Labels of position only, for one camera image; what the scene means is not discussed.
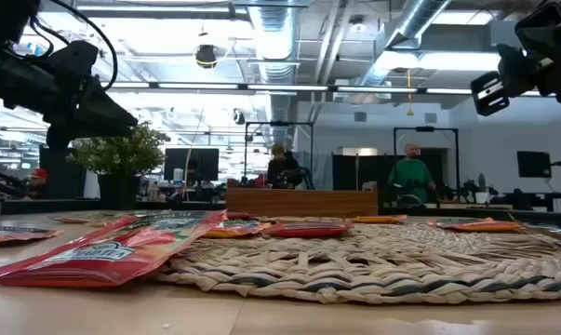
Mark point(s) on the orange peach tea packet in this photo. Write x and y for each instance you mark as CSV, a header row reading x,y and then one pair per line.
x,y
480,226
15,235
236,230
378,219

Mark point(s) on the black upright panel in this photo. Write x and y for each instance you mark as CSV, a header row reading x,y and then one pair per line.
x,y
59,177

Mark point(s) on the black metal frame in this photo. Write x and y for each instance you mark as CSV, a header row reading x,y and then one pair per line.
x,y
280,123
424,129

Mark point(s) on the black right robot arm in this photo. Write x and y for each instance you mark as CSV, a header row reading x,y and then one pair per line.
x,y
554,28

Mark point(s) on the wooden tea caddy box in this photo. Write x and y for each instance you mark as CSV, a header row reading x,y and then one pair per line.
x,y
303,202

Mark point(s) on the black background robot arm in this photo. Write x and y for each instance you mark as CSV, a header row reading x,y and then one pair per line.
x,y
1,183

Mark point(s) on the white bottle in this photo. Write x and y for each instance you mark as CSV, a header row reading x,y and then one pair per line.
x,y
178,175

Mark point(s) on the round woven straw placemat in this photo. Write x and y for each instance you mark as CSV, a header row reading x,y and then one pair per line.
x,y
378,260

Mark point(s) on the black ceiling dome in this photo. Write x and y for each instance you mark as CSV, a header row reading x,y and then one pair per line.
x,y
205,57

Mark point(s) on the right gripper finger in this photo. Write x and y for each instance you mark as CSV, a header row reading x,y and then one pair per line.
x,y
489,106

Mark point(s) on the black desk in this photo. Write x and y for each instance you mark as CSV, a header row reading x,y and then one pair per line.
x,y
531,200

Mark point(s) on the green plant in black pot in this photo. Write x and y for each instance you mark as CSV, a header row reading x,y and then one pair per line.
x,y
117,153

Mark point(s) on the red strawberry tea packet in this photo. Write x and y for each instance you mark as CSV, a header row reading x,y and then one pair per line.
x,y
239,216
308,229
98,260

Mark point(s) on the black table edge rail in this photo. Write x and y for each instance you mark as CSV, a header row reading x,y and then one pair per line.
x,y
177,205

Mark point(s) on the person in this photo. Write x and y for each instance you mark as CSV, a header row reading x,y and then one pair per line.
x,y
38,183
282,170
410,177

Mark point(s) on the black wall monitor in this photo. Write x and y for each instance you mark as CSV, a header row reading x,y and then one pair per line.
x,y
533,164

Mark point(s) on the small cactus white pot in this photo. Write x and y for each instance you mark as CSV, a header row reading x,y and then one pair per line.
x,y
482,197

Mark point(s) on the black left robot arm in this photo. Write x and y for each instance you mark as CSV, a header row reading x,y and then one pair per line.
x,y
10,79

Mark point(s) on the black desk monitor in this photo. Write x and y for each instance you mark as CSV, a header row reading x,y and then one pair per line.
x,y
191,163

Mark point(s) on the linear ceiling light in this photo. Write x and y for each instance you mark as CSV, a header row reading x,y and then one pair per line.
x,y
284,87

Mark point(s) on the silver ventilation duct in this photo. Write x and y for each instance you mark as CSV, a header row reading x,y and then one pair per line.
x,y
273,37
415,18

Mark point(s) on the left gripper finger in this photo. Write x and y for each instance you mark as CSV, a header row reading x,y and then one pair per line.
x,y
60,138
103,116

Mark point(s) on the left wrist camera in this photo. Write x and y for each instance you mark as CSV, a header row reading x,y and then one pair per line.
x,y
75,56

